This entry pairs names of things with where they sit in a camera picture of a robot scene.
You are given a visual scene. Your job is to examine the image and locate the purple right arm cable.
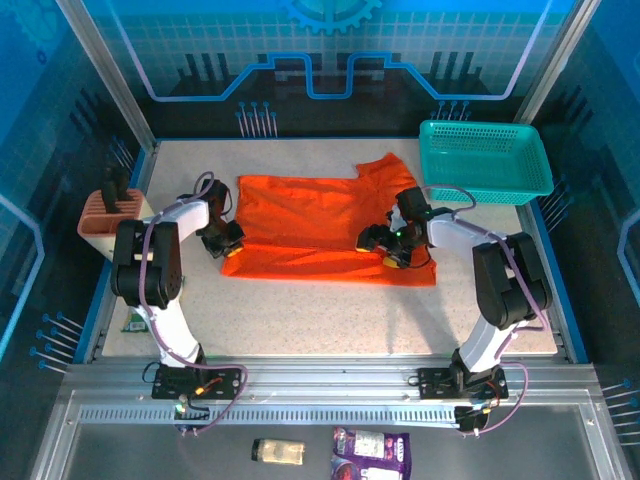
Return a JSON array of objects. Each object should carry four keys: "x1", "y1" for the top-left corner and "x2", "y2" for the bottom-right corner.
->
[{"x1": 417, "y1": 184, "x2": 552, "y2": 437}]

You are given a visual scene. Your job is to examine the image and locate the purple snack bag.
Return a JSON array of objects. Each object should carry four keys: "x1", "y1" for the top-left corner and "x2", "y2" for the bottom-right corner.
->
[{"x1": 331, "y1": 426, "x2": 412, "y2": 480}]

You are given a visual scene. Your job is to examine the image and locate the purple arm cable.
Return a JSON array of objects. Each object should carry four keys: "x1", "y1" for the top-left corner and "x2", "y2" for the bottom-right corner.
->
[
  {"x1": 417, "y1": 184, "x2": 552, "y2": 437},
  {"x1": 139, "y1": 171, "x2": 250, "y2": 438}
]

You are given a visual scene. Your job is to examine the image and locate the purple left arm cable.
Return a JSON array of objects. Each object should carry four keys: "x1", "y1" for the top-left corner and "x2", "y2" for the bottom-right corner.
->
[{"x1": 139, "y1": 171, "x2": 250, "y2": 438}]

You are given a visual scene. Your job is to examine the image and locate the clear jar with beige contents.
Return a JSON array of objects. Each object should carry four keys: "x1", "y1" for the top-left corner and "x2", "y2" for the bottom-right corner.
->
[{"x1": 251, "y1": 438, "x2": 306, "y2": 467}]

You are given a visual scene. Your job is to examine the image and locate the teal plastic mesh basket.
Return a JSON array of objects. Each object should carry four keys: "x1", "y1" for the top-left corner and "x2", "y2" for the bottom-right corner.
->
[{"x1": 418, "y1": 119, "x2": 555, "y2": 207}]

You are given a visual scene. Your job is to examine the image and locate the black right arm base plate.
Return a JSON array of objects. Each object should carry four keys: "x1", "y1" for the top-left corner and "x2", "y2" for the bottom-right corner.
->
[{"x1": 416, "y1": 366, "x2": 509, "y2": 401}]

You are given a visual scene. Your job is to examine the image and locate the orange t-shirt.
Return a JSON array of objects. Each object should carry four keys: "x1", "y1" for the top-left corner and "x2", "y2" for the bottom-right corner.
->
[{"x1": 221, "y1": 152, "x2": 438, "y2": 288}]

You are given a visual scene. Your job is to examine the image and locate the aluminium frame post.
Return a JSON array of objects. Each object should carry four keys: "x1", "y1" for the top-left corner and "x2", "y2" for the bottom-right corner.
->
[
  {"x1": 513, "y1": 0, "x2": 599, "y2": 129},
  {"x1": 53, "y1": 0, "x2": 160, "y2": 152}
]

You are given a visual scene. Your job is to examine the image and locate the beige knife block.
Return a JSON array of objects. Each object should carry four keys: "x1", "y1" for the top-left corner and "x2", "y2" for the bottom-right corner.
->
[{"x1": 77, "y1": 188, "x2": 157, "y2": 262}]

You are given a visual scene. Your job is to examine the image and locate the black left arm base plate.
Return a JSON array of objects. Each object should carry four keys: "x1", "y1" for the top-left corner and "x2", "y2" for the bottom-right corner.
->
[{"x1": 151, "y1": 366, "x2": 243, "y2": 401}]

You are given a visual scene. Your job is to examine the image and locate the green snack bag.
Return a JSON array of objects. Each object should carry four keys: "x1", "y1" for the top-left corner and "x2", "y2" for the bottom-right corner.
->
[{"x1": 121, "y1": 308, "x2": 152, "y2": 334}]

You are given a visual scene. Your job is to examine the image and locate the slotted aluminium rail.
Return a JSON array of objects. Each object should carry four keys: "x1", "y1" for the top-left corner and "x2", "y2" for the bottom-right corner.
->
[{"x1": 78, "y1": 405, "x2": 460, "y2": 425}]

